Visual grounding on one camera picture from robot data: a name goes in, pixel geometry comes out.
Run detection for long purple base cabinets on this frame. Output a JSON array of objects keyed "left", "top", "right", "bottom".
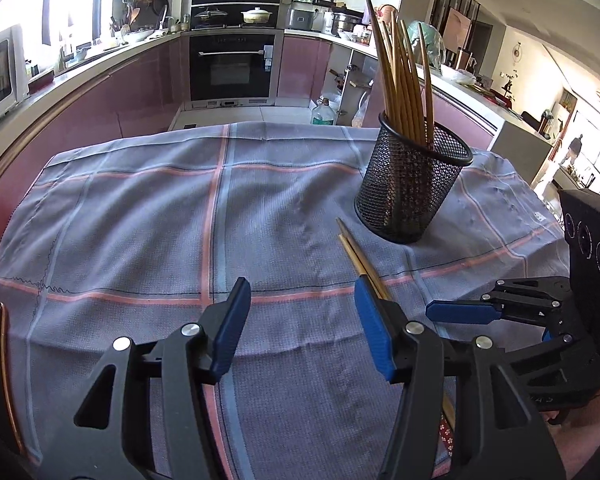
[{"left": 0, "top": 35, "right": 191, "bottom": 241}]

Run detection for silver rice cooker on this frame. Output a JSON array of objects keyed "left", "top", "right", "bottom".
[{"left": 286, "top": 7, "right": 315, "bottom": 31}]

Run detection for steel stock pot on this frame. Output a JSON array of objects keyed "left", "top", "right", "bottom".
[{"left": 331, "top": 12, "right": 363, "bottom": 36}]

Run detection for mint green food cover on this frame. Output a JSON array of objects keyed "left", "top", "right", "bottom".
[{"left": 410, "top": 22, "right": 448, "bottom": 68}]

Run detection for wok with glass lid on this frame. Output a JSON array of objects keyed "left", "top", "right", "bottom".
[{"left": 194, "top": 6, "right": 228, "bottom": 23}]

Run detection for bundle of chopsticks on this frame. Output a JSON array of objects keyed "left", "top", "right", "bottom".
[{"left": 364, "top": 0, "right": 437, "bottom": 231}]

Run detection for plastic oil bottle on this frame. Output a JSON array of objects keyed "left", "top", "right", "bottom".
[{"left": 310, "top": 97, "right": 338, "bottom": 127}]

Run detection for black built-in oven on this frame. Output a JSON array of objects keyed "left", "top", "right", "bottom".
[{"left": 189, "top": 35, "right": 276, "bottom": 103}]

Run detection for short purple base cabinets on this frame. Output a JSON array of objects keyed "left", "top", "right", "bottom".
[{"left": 277, "top": 35, "right": 496, "bottom": 151}]

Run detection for black mesh utensil holder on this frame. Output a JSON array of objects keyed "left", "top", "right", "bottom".
[{"left": 354, "top": 111, "right": 475, "bottom": 245}]

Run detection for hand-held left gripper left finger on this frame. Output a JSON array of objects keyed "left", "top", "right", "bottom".
[{"left": 27, "top": 276, "right": 253, "bottom": 480}]

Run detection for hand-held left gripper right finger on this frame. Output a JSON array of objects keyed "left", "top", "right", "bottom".
[{"left": 354, "top": 276, "right": 567, "bottom": 480}]

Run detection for cream casserole pot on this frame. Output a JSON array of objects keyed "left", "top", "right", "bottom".
[{"left": 241, "top": 6, "right": 272, "bottom": 25}]

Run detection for white microwave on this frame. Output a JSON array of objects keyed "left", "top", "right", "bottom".
[{"left": 0, "top": 24, "right": 30, "bottom": 133}]

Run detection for clear plastic bag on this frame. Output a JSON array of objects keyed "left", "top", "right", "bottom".
[{"left": 351, "top": 91, "right": 372, "bottom": 129}]

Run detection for grey checked cloth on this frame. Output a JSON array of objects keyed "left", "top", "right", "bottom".
[{"left": 0, "top": 121, "right": 571, "bottom": 480}]

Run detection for wooden chopstick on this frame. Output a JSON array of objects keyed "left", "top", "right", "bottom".
[
  {"left": 336, "top": 217, "right": 456, "bottom": 458},
  {"left": 339, "top": 234, "right": 388, "bottom": 303}
]

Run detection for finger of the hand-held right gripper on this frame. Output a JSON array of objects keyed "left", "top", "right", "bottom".
[
  {"left": 442, "top": 331, "right": 581, "bottom": 378},
  {"left": 425, "top": 276, "right": 573, "bottom": 333}
]

